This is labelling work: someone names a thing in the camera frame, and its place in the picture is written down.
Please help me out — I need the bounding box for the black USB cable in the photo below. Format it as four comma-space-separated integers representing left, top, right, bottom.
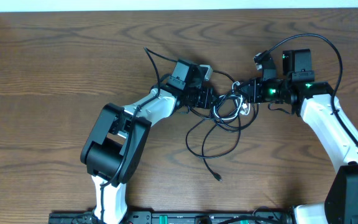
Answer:
188, 72, 260, 133

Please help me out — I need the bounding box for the white USB cable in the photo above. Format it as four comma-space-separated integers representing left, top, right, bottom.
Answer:
212, 81, 250, 121

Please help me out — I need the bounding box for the black USB-C cable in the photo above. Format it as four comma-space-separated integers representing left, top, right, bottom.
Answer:
185, 116, 242, 182

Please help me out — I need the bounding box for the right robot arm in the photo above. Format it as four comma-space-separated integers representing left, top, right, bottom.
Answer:
239, 49, 358, 223

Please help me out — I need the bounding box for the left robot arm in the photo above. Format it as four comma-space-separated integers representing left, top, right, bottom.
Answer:
80, 60, 215, 223

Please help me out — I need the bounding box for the left camera cable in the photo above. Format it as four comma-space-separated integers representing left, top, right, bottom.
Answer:
99, 46, 180, 224

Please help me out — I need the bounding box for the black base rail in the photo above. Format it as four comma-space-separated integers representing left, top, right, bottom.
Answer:
48, 210, 294, 224

